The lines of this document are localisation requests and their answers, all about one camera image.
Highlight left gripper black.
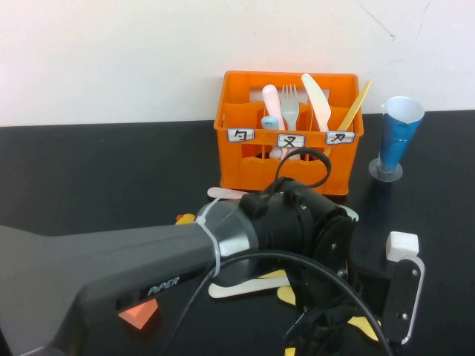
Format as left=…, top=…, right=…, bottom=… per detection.
left=289, top=258, right=391, bottom=337

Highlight yellow plastic spoon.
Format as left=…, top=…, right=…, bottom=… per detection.
left=276, top=286, right=381, bottom=343

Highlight white plastic fork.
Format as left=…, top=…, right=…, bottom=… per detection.
left=207, top=276, right=292, bottom=300

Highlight yellow plastic knife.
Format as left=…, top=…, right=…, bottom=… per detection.
left=322, top=80, right=372, bottom=159

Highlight orange plastic cutlery holder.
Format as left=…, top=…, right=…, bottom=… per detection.
left=214, top=70, right=364, bottom=197

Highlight yellow plastic fork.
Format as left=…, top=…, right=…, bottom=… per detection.
left=258, top=269, right=291, bottom=280

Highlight mint green plastic spoon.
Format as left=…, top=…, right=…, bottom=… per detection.
left=339, top=206, right=360, bottom=223

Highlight white foam cube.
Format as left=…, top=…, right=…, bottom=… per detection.
left=385, top=231, right=420, bottom=263

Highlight white zip tie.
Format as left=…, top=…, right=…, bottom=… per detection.
left=195, top=195, right=228, bottom=279

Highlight pink plastic spoon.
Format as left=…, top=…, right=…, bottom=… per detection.
left=206, top=186, right=249, bottom=201

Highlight white paper label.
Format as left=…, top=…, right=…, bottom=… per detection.
left=277, top=133, right=306, bottom=148
left=325, top=131, right=356, bottom=145
left=226, top=128, right=256, bottom=143

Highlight clear cone cup blue paper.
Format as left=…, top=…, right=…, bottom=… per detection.
left=368, top=96, right=425, bottom=183

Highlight grey green plastic fork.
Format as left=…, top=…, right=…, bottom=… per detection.
left=281, top=83, right=300, bottom=131

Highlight orange foam cube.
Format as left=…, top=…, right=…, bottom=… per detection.
left=118, top=299, right=160, bottom=330

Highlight cream plastic knife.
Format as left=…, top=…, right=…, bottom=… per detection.
left=300, top=73, right=333, bottom=134

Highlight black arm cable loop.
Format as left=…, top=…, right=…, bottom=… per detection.
left=276, top=147, right=333, bottom=194

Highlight pink plastic cutlery handle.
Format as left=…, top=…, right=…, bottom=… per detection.
left=261, top=84, right=302, bottom=162

